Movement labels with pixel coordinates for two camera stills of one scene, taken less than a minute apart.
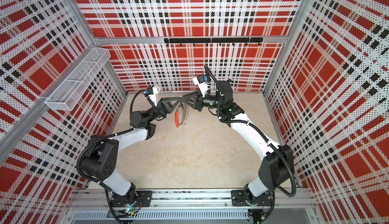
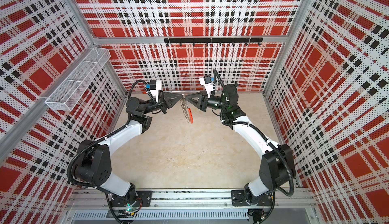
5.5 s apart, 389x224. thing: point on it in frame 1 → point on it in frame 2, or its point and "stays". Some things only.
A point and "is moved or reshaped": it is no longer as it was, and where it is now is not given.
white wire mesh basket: (68, 94) stays
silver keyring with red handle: (181, 114) is moved or reshaped
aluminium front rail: (94, 204) stays
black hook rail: (215, 40) stays
